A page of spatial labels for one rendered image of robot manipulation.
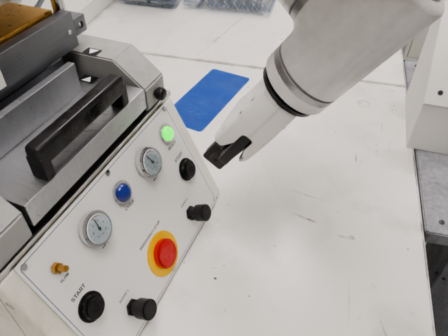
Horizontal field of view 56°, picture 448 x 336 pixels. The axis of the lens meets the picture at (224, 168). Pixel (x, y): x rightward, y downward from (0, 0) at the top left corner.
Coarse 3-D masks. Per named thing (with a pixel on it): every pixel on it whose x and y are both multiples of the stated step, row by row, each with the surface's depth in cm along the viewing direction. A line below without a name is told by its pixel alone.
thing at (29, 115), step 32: (32, 96) 46; (64, 96) 51; (128, 96) 53; (0, 128) 43; (32, 128) 47; (96, 128) 48; (0, 160) 44; (64, 160) 44; (96, 160) 48; (0, 192) 41; (32, 192) 41; (64, 192) 44; (32, 224) 41
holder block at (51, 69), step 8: (56, 64) 54; (40, 72) 52; (48, 72) 53; (32, 80) 51; (40, 80) 52; (24, 88) 50; (8, 96) 48; (16, 96) 49; (0, 104) 48; (8, 104) 49
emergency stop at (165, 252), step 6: (162, 240) 56; (168, 240) 57; (156, 246) 56; (162, 246) 56; (168, 246) 57; (174, 246) 58; (156, 252) 55; (162, 252) 56; (168, 252) 57; (174, 252) 58; (156, 258) 55; (162, 258) 55; (168, 258) 56; (174, 258) 57; (156, 264) 56; (162, 264) 55; (168, 264) 56
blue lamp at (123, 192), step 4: (120, 184) 51; (124, 184) 51; (120, 188) 50; (124, 188) 51; (128, 188) 51; (116, 192) 50; (120, 192) 50; (124, 192) 51; (128, 192) 51; (120, 196) 50; (124, 196) 51; (128, 196) 51; (120, 200) 51; (124, 200) 51; (128, 200) 52
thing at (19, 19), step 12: (0, 12) 50; (12, 12) 50; (24, 12) 50; (36, 12) 50; (48, 12) 50; (0, 24) 48; (12, 24) 48; (24, 24) 48; (0, 36) 45; (12, 36) 46
